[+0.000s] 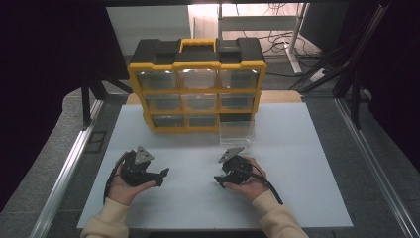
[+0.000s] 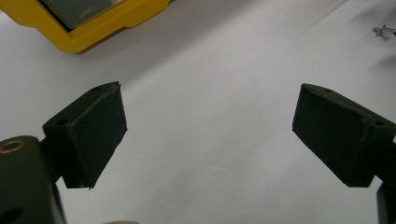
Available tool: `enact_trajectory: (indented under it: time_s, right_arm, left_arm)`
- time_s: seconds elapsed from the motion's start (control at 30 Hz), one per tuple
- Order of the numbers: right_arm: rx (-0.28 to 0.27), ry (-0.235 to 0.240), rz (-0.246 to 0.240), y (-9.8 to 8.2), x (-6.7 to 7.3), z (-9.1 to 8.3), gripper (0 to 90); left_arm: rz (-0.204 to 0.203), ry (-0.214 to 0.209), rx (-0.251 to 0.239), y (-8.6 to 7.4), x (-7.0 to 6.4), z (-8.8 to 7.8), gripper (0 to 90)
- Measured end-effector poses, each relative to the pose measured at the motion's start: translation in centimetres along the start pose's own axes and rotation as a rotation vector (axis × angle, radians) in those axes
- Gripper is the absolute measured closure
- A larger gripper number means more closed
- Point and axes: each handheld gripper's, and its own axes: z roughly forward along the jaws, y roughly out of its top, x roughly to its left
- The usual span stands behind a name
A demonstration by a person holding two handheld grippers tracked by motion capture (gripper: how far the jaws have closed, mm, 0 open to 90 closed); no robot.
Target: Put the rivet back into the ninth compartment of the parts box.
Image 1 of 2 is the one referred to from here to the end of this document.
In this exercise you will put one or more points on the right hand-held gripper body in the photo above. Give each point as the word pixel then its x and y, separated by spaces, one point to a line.
pixel 239 170

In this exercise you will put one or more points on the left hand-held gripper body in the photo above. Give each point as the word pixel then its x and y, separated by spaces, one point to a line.
pixel 135 173

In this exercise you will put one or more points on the clear plastic drawer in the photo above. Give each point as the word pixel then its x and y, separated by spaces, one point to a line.
pixel 237 134

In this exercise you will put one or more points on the yellow black drawer organizer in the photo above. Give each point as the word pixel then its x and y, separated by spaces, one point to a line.
pixel 198 64

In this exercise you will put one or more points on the person's left hand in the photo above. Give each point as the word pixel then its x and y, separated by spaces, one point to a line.
pixel 122 193

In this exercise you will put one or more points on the person's right hand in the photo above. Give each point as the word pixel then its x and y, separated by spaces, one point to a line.
pixel 257 186

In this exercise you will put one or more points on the black metal stand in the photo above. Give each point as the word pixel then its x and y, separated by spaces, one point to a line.
pixel 355 95
pixel 86 105

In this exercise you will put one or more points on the white power strip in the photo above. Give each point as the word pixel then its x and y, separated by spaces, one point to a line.
pixel 317 75

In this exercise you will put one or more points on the white panel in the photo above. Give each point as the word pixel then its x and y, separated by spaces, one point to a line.
pixel 148 23

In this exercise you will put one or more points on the dark monitor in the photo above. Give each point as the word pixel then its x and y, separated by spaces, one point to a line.
pixel 325 26

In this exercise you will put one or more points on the aluminium rail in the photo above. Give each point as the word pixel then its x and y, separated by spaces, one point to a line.
pixel 66 172
pixel 373 165

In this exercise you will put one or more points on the white desk frame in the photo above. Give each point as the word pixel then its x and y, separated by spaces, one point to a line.
pixel 257 23

